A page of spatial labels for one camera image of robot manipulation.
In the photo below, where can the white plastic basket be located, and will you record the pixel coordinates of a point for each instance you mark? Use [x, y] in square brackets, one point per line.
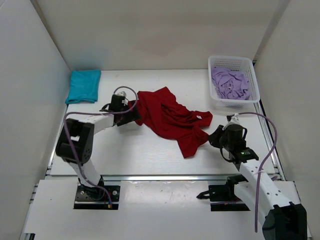
[234, 63]

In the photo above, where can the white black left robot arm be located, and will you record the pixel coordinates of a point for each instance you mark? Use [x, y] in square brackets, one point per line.
[75, 143]

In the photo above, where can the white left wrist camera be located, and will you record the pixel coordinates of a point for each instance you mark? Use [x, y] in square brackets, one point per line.
[122, 94]

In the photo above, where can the aluminium table edge rail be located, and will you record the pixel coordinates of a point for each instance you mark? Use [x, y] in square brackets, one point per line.
[138, 178]

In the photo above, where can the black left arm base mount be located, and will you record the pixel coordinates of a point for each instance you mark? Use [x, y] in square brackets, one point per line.
[88, 198]

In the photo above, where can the red t shirt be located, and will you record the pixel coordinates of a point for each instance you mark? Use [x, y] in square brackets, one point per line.
[160, 111]

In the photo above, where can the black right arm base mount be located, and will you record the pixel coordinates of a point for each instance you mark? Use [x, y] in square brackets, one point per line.
[222, 196]

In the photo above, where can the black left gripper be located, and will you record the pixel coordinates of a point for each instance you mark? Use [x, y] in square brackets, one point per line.
[133, 115]

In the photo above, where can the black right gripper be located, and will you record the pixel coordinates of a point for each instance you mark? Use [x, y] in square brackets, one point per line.
[213, 138]

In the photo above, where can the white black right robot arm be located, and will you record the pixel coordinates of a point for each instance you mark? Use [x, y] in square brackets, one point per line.
[280, 218]

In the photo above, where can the lilac garment in basket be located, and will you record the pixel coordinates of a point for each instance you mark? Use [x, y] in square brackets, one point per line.
[231, 85]

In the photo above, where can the teal polo shirt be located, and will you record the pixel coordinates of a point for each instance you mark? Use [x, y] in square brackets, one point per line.
[83, 86]

